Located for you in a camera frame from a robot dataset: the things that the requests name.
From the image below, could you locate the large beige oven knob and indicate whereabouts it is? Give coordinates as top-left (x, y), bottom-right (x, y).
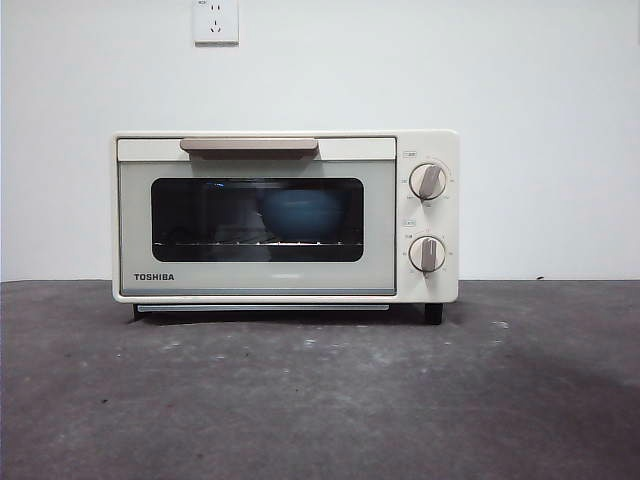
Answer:
top-left (408, 161), bottom-right (449, 202)

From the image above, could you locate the oven door with beige handle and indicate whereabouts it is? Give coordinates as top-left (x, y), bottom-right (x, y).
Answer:
top-left (116, 135), bottom-right (400, 297)

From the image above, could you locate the oven wire rack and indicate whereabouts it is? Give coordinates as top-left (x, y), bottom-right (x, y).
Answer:
top-left (154, 239), bottom-right (364, 248)

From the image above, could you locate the white wall socket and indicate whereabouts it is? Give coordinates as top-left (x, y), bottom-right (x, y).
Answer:
top-left (193, 0), bottom-right (241, 48)

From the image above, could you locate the cream toaster oven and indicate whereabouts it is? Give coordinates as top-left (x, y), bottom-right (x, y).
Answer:
top-left (112, 130), bottom-right (462, 327)

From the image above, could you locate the blue ribbed bowl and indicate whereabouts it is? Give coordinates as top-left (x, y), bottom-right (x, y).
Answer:
top-left (256, 189), bottom-right (347, 241)

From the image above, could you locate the small beige oven knob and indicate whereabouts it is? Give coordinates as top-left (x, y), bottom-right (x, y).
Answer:
top-left (408, 234), bottom-right (448, 274)

